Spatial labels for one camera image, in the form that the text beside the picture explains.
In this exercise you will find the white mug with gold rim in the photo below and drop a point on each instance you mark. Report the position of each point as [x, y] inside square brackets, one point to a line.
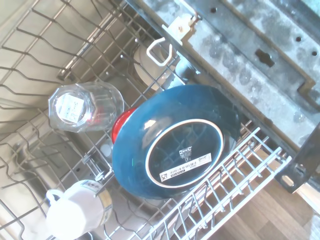
[75, 210]

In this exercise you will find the built-in dishwasher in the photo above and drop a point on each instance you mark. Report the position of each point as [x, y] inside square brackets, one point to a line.
[225, 50]

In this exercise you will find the white plate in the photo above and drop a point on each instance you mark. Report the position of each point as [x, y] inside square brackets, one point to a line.
[142, 65]

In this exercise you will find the clear faceted glass tumbler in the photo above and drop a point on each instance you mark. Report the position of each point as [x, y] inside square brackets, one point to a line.
[75, 107]

